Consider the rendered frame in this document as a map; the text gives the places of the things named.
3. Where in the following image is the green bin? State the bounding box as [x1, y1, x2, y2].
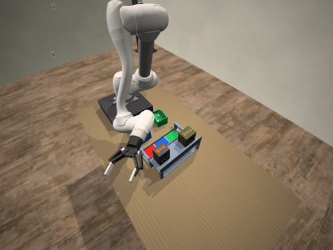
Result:
[153, 110, 168, 128]

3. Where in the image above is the blue bin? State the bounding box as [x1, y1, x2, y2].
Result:
[142, 132, 152, 145]

